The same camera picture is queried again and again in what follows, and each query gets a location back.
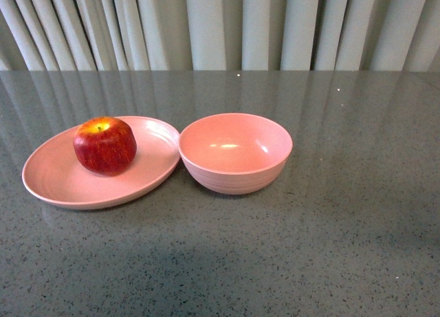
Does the pink bowl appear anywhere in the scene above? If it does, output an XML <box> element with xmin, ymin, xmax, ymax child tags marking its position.
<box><xmin>179</xmin><ymin>113</ymin><xmax>294</xmax><ymax>195</ymax></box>

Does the red yellow apple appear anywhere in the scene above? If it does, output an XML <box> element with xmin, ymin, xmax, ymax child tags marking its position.
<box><xmin>73</xmin><ymin>116</ymin><xmax>138</xmax><ymax>176</ymax></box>

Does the pink plate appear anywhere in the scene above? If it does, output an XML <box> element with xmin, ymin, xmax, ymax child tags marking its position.
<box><xmin>22</xmin><ymin>116</ymin><xmax>180</xmax><ymax>210</ymax></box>

